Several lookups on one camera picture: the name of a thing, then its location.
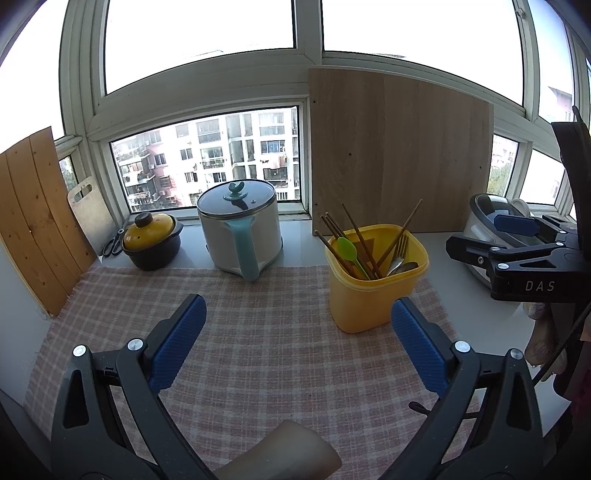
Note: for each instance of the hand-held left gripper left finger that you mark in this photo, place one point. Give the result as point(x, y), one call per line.
point(180, 341)

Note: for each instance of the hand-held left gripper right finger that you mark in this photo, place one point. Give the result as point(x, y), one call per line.
point(418, 346)

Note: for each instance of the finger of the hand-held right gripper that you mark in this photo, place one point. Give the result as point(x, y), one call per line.
point(515, 225)
point(508, 257)

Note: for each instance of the yellow plastic container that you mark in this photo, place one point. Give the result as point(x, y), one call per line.
point(369, 300)

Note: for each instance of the metal spoon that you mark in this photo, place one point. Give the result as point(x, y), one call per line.
point(406, 267)

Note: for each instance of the metal fork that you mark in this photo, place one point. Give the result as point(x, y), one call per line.
point(399, 251)

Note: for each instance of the wooden chopstick red tip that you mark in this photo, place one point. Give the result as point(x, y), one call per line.
point(330, 226)
point(333, 222)
point(360, 240)
point(332, 251)
point(401, 230)

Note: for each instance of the green plastic spoon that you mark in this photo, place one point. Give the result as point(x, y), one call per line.
point(347, 251)

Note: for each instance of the person's right hand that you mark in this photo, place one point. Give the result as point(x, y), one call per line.
point(545, 341)

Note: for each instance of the floral rice cooker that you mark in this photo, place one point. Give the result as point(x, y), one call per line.
point(475, 217)

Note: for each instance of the pink checkered cloth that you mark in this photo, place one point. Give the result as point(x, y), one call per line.
point(268, 332)

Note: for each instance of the black pot with yellow lid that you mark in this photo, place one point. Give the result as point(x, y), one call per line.
point(150, 244)

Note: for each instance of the black scissors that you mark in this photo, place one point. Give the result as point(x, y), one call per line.
point(113, 243)

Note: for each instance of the light wood panel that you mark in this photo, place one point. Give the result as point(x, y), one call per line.
point(397, 147)

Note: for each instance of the white cutting board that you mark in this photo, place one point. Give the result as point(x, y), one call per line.
point(90, 212)

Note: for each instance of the pine plank board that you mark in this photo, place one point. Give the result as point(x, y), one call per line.
point(37, 221)

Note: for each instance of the white window frame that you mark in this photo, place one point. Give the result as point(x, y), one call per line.
point(307, 27)

